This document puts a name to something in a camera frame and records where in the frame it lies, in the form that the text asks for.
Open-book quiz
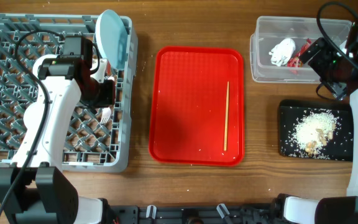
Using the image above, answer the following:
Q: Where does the black plastic tray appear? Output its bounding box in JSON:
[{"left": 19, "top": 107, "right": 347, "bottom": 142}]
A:
[{"left": 278, "top": 100, "right": 354, "bottom": 162}]

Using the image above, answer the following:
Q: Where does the white plastic fork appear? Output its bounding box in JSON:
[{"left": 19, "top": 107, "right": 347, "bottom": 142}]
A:
[{"left": 100, "top": 107, "right": 111, "bottom": 124}]

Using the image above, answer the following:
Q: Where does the red plastic tray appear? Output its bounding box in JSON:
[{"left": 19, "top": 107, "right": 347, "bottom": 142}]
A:
[{"left": 149, "top": 46, "right": 245, "bottom": 167}]

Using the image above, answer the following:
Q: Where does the pile of rice and nuts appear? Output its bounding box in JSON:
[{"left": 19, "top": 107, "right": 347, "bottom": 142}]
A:
[{"left": 290, "top": 111, "right": 339, "bottom": 157}]

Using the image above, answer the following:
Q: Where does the clear plastic bin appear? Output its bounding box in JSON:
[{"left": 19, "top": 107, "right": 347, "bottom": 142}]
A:
[{"left": 249, "top": 16, "right": 354, "bottom": 85}]

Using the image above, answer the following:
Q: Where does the large light blue plate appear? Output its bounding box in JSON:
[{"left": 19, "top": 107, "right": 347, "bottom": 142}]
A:
[{"left": 95, "top": 9, "right": 127, "bottom": 70}]

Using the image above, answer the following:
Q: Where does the red snack wrapper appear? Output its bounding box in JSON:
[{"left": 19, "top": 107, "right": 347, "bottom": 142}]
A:
[{"left": 287, "top": 39, "right": 311, "bottom": 67}]

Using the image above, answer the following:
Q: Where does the white tissue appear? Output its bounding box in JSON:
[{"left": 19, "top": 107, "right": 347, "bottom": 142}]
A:
[{"left": 268, "top": 38, "right": 296, "bottom": 67}]

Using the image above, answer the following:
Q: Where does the grey plastic dishwasher rack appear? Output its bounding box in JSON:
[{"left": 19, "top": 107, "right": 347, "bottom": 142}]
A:
[{"left": 0, "top": 14, "right": 138, "bottom": 172}]

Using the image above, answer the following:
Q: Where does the wooden chopstick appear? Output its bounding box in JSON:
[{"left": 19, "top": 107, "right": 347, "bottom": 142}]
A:
[{"left": 223, "top": 81, "right": 229, "bottom": 152}]

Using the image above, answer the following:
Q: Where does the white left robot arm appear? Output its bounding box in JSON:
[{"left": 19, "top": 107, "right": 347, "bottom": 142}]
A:
[{"left": 0, "top": 36, "right": 119, "bottom": 223}]

